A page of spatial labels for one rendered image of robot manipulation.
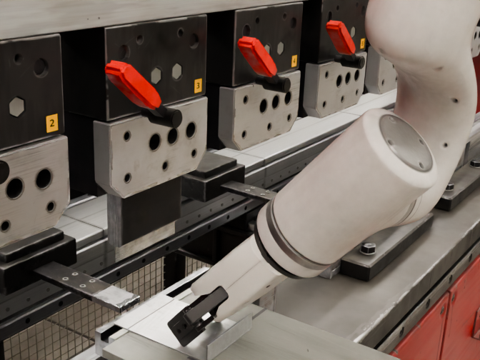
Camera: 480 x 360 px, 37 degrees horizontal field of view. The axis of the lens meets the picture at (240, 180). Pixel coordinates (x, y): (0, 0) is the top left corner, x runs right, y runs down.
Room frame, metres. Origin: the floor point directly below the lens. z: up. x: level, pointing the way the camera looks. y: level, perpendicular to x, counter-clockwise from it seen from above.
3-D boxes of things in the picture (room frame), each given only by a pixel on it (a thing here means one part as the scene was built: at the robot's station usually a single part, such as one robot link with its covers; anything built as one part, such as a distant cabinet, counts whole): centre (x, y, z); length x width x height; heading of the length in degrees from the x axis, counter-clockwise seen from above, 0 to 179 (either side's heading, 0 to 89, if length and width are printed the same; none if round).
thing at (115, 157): (0.72, 0.11, 1.26); 0.15 x 0.09 x 0.17; 146
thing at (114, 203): (0.74, 0.10, 1.13); 0.10 x 0.02 x 0.10; 146
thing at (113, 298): (0.82, 0.23, 1.01); 0.26 x 0.12 x 0.05; 56
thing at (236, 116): (0.89, 0.00, 1.26); 0.15 x 0.09 x 0.17; 146
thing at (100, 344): (0.77, 0.09, 0.98); 0.20 x 0.03 x 0.03; 146
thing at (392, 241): (1.22, -0.28, 0.89); 0.30 x 0.05 x 0.03; 146
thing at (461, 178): (1.55, -0.50, 0.89); 0.30 x 0.05 x 0.03; 146
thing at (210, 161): (1.16, 0.01, 1.01); 0.26 x 0.12 x 0.05; 56
